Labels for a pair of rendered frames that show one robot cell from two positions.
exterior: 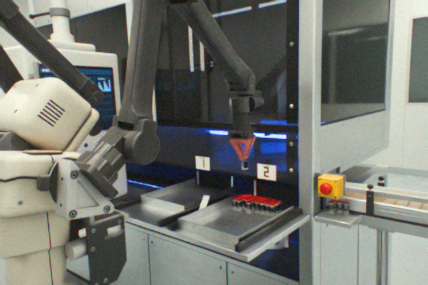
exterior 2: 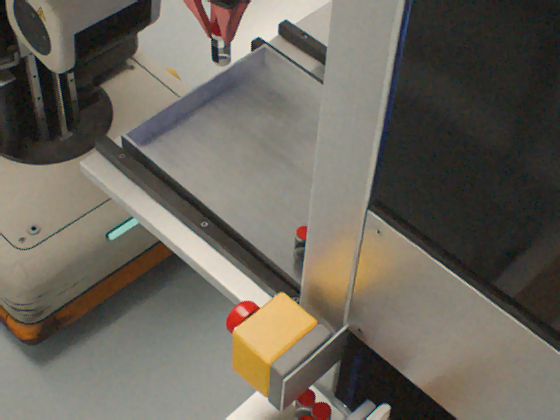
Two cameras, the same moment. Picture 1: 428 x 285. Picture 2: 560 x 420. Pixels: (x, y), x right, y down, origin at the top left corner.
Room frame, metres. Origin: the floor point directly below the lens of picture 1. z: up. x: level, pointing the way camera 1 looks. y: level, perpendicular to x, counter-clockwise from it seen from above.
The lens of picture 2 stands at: (1.24, -0.96, 1.89)
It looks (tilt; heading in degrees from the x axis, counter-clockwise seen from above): 51 degrees down; 92
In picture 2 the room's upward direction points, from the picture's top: 4 degrees clockwise
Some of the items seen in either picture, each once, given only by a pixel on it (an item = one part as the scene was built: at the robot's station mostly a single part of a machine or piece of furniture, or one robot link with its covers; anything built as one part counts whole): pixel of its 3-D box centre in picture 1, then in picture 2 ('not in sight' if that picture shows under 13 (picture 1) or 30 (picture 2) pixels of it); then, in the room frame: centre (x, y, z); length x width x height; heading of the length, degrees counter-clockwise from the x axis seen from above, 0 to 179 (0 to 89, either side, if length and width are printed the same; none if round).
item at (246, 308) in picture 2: (326, 188); (247, 322); (1.20, -0.38, 0.99); 0.04 x 0.04 x 0.04; 50
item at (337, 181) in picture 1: (331, 185); (279, 349); (1.23, -0.41, 0.99); 0.08 x 0.07 x 0.07; 140
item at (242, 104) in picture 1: (241, 104); not in sight; (1.14, -0.09, 1.30); 0.07 x 0.06 x 0.07; 142
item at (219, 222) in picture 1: (237, 216); (284, 164); (1.22, -0.07, 0.90); 0.34 x 0.26 x 0.04; 140
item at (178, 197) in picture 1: (190, 193); not in sight; (1.52, 0.12, 0.90); 0.34 x 0.26 x 0.04; 140
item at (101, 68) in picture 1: (71, 127); not in sight; (1.72, 0.70, 1.19); 0.50 x 0.19 x 0.78; 148
